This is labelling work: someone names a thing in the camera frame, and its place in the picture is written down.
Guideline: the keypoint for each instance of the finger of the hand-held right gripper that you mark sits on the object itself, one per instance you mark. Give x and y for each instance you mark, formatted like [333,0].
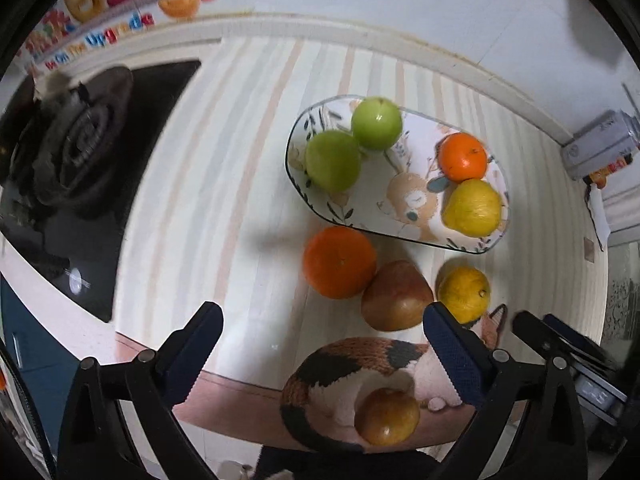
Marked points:
[575,339]
[531,332]

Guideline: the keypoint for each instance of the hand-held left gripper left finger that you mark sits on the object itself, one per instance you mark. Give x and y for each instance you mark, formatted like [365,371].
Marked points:
[196,355]

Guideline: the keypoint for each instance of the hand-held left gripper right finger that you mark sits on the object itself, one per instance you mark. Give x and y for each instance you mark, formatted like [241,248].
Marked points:
[452,355]

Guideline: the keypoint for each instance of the yellow citrus with stem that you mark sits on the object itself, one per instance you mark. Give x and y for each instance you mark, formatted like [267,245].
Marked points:
[462,292]

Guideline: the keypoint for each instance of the brown pear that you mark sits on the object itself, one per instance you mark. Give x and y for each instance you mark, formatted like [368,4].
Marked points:
[395,295]

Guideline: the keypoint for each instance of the cat shaped plate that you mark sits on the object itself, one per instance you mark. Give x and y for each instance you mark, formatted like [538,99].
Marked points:
[350,385]

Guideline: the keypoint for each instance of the large orange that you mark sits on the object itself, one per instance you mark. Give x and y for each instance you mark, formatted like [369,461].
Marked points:
[340,261]

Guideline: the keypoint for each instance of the oval bunny print plate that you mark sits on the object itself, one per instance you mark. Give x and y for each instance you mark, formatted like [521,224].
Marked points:
[400,195]

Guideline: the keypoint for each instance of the yellow brown round fruit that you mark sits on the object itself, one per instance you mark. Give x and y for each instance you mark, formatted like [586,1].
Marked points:
[386,416]

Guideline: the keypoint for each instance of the white paper sheet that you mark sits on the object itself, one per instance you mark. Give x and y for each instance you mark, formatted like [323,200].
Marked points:
[599,215]

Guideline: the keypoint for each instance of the yellow lemon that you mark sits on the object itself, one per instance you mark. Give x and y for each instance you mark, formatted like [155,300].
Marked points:
[471,207]

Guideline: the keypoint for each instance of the blue cabinet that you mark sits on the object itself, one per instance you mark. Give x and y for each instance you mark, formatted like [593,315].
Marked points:
[35,360]

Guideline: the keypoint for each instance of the striped table mat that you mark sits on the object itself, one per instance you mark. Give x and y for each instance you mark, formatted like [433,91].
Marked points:
[240,200]

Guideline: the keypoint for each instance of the small orange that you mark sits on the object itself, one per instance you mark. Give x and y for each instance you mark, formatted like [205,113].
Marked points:
[462,156]

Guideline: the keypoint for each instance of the white box appliance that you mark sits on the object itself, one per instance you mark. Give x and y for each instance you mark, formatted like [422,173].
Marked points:
[600,142]

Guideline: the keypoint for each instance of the green apple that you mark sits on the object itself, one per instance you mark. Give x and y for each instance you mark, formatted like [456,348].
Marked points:
[332,160]
[376,122]

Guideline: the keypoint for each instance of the black glass gas stove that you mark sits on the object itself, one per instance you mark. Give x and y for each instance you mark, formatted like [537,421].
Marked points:
[150,125]

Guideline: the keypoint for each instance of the black stove burner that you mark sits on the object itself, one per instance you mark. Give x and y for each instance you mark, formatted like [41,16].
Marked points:
[80,140]

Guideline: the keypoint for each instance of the colourful wall sticker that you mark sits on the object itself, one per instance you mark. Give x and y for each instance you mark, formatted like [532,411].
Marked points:
[100,5]

